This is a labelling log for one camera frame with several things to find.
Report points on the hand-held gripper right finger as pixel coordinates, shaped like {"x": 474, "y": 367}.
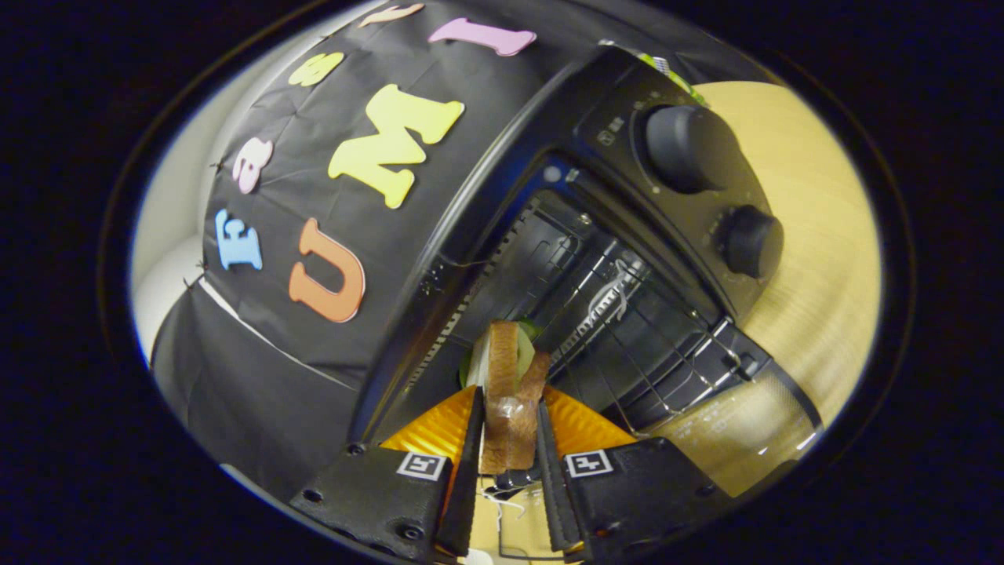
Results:
{"x": 549, "y": 486}

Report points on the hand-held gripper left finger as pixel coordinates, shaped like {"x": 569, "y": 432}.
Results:
{"x": 464, "y": 486}

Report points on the toasted bread sandwich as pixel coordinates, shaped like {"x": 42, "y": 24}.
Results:
{"x": 506, "y": 392}

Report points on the black toaster oven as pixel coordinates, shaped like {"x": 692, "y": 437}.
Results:
{"x": 682, "y": 227}

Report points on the green label drink bottle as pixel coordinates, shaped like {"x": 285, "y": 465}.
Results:
{"x": 674, "y": 78}

